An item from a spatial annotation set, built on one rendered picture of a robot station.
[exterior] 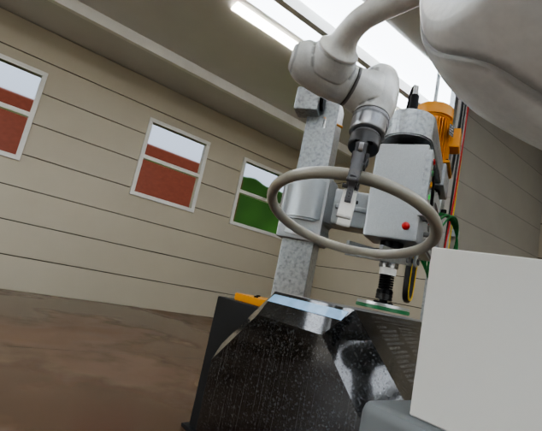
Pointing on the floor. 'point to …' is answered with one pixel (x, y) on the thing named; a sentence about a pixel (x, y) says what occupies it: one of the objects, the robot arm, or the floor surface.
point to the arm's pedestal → (391, 417)
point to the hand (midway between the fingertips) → (346, 209)
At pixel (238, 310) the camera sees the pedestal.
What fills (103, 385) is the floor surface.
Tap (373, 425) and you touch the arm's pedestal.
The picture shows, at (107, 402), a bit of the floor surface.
